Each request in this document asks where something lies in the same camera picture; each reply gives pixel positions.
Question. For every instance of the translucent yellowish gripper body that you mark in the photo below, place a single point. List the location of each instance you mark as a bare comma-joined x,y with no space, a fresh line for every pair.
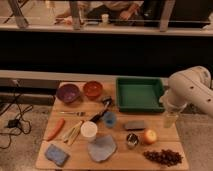
169,119

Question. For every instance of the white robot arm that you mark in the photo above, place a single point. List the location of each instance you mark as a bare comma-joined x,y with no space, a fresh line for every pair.
189,86

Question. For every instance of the red bowl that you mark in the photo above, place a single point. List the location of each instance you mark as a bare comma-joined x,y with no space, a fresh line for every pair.
92,89

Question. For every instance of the purple bowl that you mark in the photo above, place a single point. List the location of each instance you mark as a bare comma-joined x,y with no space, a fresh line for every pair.
68,93

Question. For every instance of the red yellow apple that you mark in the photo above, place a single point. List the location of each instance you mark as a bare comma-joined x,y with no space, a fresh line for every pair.
149,136

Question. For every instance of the grey rectangular sponge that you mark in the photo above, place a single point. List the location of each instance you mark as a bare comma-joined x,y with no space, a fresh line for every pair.
135,125

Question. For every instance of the bunch of dark grapes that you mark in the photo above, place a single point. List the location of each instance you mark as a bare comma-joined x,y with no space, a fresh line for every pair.
165,157

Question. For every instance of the small metal cup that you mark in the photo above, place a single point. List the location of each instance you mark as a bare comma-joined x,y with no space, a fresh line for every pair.
132,140

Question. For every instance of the green plastic tray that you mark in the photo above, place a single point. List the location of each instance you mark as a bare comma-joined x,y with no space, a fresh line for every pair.
139,94

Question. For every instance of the blue plastic cup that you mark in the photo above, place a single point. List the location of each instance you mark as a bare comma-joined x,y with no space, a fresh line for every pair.
109,119

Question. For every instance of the blue grey cloth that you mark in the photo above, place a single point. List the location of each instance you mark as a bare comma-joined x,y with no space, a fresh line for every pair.
102,148

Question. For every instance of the white plastic cup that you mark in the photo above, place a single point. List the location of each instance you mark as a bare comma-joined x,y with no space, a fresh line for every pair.
89,130

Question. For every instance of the wooden board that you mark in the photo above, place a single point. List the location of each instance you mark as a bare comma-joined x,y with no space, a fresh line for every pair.
123,159

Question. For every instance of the metal fork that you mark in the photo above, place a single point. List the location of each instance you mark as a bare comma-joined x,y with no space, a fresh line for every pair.
72,113

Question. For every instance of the yellow corn cob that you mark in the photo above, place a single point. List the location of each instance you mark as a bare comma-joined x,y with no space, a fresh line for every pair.
70,135

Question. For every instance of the orange carrot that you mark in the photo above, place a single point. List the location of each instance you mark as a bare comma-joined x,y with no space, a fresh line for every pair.
56,130

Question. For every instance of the blue sponge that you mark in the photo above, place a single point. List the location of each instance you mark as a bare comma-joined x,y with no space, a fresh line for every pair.
56,155

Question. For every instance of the person behind window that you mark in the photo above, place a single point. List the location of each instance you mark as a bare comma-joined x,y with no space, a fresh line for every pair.
121,10

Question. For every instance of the black power adapter with cables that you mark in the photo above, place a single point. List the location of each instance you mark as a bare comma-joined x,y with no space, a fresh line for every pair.
18,125

